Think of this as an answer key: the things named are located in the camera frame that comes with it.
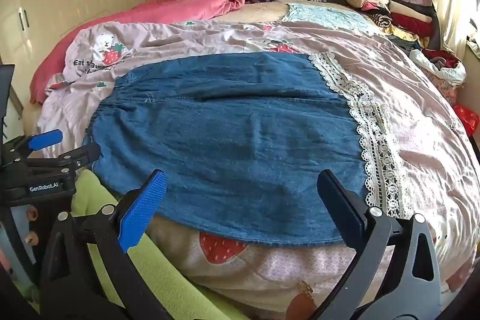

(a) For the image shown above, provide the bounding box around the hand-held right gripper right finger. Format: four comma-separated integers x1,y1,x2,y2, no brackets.
311,169,444,320

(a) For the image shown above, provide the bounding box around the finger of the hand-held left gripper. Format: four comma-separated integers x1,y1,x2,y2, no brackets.
0,130,64,165
15,142,102,176

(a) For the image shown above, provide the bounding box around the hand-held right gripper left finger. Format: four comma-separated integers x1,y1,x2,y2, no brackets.
39,169,169,320

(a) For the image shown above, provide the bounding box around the blue denim pants lace trim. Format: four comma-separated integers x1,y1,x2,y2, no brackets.
88,52,418,245

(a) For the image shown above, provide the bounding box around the person's green clothing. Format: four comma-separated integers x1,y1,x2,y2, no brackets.
69,170,241,320

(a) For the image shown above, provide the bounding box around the pink strawberry printed blanket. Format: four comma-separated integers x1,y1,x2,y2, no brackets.
35,18,480,315

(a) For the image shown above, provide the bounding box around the red bag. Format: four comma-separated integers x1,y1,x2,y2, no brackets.
453,104,480,138

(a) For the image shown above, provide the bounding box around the pink quilt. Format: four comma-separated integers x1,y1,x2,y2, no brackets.
29,0,246,106

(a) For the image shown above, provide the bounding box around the white bag of clothes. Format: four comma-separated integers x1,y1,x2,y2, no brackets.
409,49,468,85

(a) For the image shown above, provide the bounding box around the light blue lace cloth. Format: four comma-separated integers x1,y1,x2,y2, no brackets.
281,2,380,34

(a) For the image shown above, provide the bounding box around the pile of folded clothes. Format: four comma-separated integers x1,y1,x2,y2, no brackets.
344,0,444,51

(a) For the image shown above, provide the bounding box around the beige bed sheet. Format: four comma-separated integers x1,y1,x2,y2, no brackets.
220,0,298,23

